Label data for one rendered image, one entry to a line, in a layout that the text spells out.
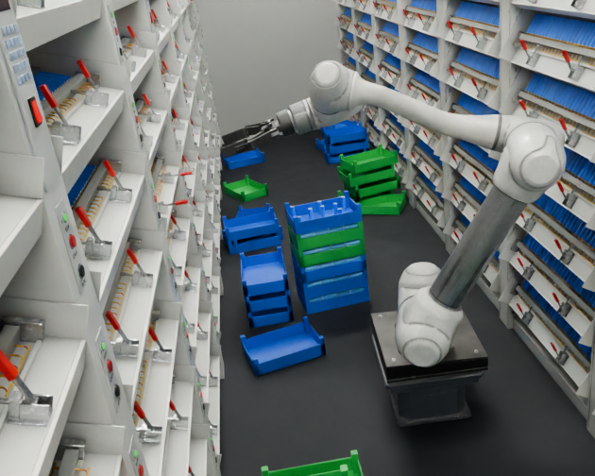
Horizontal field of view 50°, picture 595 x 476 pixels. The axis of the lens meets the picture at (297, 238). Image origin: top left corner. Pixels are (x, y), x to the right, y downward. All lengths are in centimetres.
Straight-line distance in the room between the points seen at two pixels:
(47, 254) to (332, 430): 161
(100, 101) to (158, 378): 59
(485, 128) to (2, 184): 136
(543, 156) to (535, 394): 104
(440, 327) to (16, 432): 136
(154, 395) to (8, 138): 76
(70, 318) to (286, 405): 163
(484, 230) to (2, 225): 132
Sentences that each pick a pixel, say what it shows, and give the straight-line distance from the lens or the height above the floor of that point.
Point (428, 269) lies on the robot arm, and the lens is 208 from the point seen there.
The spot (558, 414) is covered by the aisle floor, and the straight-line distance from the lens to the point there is 237.
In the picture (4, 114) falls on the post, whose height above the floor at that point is 138.
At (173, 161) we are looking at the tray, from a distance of 223.
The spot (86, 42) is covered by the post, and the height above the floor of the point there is 139.
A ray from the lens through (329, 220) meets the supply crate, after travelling 276.
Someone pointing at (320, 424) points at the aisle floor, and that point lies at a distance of 232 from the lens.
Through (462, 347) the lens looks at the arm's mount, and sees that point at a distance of 220.
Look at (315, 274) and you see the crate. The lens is 285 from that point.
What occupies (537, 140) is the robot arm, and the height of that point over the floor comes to 101.
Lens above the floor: 150
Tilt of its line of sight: 24 degrees down
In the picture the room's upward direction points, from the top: 8 degrees counter-clockwise
